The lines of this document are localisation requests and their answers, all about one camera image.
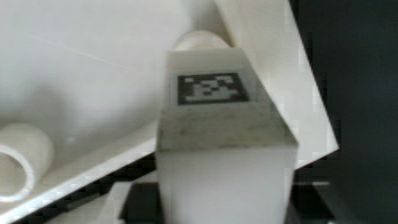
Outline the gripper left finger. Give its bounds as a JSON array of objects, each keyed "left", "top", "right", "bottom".
[{"left": 119, "top": 183, "right": 163, "bottom": 224}]

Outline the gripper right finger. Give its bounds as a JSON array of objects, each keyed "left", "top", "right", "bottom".
[{"left": 284, "top": 182, "right": 350, "bottom": 224}]

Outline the white table leg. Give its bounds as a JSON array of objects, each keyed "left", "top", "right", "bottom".
[{"left": 156, "top": 31, "right": 298, "bottom": 224}]

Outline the white square tabletop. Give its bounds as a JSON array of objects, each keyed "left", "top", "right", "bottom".
[{"left": 0, "top": 0, "right": 337, "bottom": 224}]

